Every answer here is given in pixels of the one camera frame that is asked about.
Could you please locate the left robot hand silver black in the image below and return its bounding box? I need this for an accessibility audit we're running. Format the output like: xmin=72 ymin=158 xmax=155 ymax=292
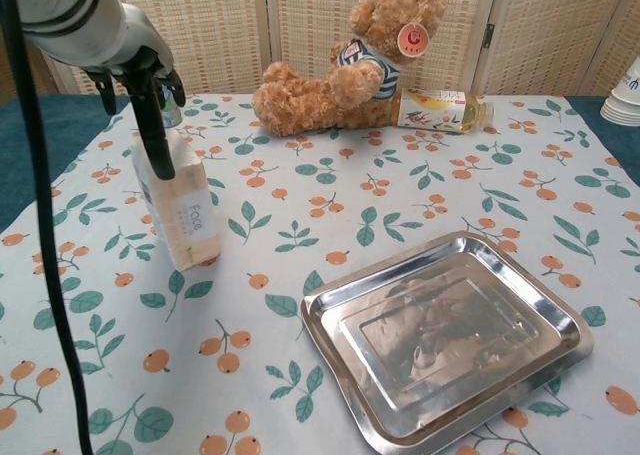
xmin=87 ymin=2 xmax=187 ymax=181

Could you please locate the white tissue pack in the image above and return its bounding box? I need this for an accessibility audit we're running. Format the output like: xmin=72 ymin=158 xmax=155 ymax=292
xmin=129 ymin=130 xmax=224 ymax=272

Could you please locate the blue green drink can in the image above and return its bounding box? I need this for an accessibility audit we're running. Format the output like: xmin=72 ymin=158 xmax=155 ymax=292
xmin=159 ymin=87 xmax=182 ymax=129

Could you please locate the woven folding screen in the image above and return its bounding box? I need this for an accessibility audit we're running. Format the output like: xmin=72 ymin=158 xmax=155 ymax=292
xmin=0 ymin=0 xmax=640 ymax=99

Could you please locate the brown teddy bear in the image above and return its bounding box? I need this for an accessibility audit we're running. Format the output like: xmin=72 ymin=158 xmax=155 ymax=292
xmin=251 ymin=0 xmax=448 ymax=137

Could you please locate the floral print tablecloth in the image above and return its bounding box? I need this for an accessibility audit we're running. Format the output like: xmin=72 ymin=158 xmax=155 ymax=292
xmin=0 ymin=92 xmax=640 ymax=455

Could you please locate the yellow tea bottle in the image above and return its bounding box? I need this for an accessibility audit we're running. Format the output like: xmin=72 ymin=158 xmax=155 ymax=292
xmin=387 ymin=87 xmax=496 ymax=136

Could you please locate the large steel tray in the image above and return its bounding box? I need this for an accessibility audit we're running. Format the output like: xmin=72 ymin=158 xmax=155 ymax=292
xmin=300 ymin=229 xmax=595 ymax=449

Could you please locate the small steel tray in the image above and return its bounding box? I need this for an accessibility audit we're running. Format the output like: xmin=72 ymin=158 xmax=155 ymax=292
xmin=319 ymin=252 xmax=581 ymax=426

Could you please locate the white paper cup stack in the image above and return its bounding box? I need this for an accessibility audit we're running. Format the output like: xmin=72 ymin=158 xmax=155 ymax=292
xmin=599 ymin=54 xmax=640 ymax=126

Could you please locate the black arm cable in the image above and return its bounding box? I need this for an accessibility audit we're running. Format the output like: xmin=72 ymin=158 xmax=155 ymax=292
xmin=0 ymin=0 xmax=96 ymax=455

